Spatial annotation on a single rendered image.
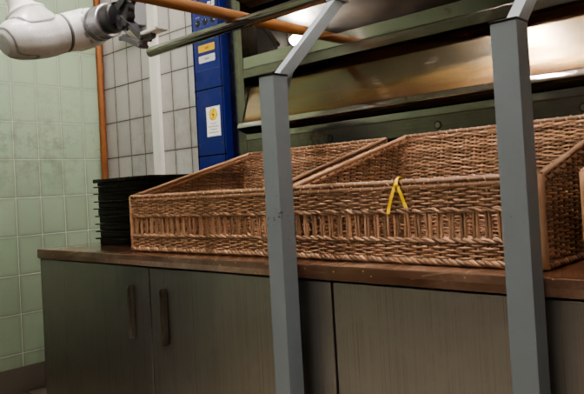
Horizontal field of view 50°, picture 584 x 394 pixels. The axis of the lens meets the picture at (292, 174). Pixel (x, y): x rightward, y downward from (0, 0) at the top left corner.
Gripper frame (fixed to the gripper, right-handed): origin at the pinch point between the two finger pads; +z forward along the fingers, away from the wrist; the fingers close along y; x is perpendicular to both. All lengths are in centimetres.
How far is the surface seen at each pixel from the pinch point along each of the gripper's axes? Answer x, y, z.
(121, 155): -60, 28, -110
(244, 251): -8, 60, 17
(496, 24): 4, 24, 84
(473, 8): -57, 4, 52
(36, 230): -28, 57, -123
